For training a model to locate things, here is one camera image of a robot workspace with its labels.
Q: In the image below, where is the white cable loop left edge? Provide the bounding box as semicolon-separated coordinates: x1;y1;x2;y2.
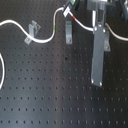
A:
0;53;5;90

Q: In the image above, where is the grey metal mount block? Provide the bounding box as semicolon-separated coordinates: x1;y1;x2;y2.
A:
87;0;115;11

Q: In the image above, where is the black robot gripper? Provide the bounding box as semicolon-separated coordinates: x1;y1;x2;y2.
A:
66;0;80;10

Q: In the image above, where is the white cable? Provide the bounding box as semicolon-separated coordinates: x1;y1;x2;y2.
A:
0;7;128;44

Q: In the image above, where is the metal cable clip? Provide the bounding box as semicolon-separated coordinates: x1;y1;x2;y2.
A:
65;21;72;45
24;21;41;44

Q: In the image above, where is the long grey metal bracket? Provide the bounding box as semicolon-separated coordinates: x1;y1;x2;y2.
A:
90;9;111;88

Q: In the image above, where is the left metal cable clip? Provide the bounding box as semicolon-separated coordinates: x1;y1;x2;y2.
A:
24;21;41;44

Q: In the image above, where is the middle metal cable clip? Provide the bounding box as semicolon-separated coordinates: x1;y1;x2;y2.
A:
65;21;72;45

